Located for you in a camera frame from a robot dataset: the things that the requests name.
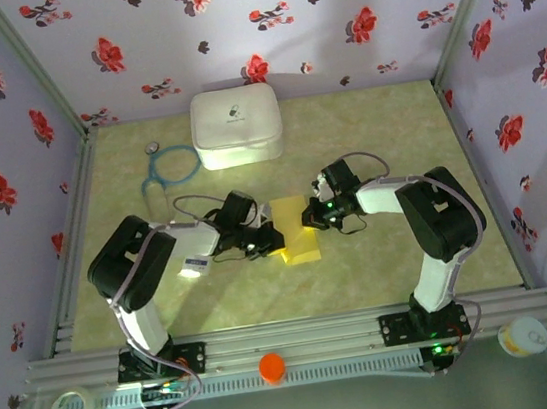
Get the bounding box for yellow square paper sheet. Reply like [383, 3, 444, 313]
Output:
[271, 191, 324, 269]

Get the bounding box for white packet with blue label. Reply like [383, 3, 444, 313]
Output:
[175, 252, 214, 282]

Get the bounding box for white medical pouch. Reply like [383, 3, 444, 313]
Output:
[185, 80, 289, 174]

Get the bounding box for blue stethoscope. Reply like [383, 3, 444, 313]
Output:
[134, 135, 209, 218]

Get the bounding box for orange round cap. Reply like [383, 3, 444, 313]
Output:
[256, 349, 290, 389]

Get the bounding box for small electronics board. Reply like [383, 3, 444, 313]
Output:
[138, 376, 192, 407]
[429, 338, 464, 362]

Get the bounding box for white and yellow jar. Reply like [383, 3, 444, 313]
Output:
[495, 313, 547, 362]

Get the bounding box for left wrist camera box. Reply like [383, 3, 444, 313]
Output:
[254, 202, 278, 229]

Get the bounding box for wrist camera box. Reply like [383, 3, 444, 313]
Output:
[309, 171, 335, 201]
[254, 202, 278, 229]

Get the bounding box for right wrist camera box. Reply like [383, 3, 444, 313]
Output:
[309, 171, 335, 201]

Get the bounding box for aluminium mounting rail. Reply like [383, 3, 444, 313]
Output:
[19, 284, 547, 401]

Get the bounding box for white slotted cable duct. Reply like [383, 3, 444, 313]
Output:
[93, 348, 427, 409]

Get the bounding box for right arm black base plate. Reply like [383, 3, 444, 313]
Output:
[377, 303, 473, 349]

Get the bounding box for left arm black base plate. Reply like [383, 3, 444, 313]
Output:
[113, 339, 211, 386]

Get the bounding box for aluminium side rail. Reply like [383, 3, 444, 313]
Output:
[16, 126, 128, 360]
[431, 70, 539, 300]

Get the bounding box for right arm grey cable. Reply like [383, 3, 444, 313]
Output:
[336, 136, 507, 386]

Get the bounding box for aluminium frame post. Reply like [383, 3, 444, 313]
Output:
[420, 0, 524, 89]
[0, 0, 100, 149]

